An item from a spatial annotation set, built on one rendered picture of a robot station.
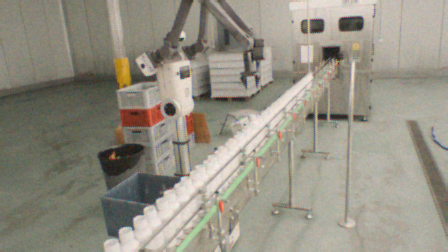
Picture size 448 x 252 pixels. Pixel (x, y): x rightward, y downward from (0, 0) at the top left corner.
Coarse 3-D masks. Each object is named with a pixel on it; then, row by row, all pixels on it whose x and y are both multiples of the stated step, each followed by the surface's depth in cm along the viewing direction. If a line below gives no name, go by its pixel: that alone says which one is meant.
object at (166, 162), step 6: (168, 156) 440; (156, 162) 407; (162, 162) 424; (168, 162) 440; (174, 162) 456; (150, 168) 410; (156, 168) 408; (162, 168) 424; (168, 168) 439; (162, 174) 423
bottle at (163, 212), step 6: (162, 198) 110; (156, 204) 108; (162, 204) 107; (162, 210) 107; (168, 210) 109; (162, 216) 107; (168, 216) 108; (162, 222) 107; (168, 228) 108; (174, 228) 111; (168, 234) 109; (174, 240) 111; (168, 246) 110
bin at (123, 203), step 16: (144, 176) 188; (160, 176) 184; (176, 176) 180; (112, 192) 170; (128, 192) 182; (144, 192) 192; (112, 208) 161; (128, 208) 157; (112, 224) 165; (128, 224) 160
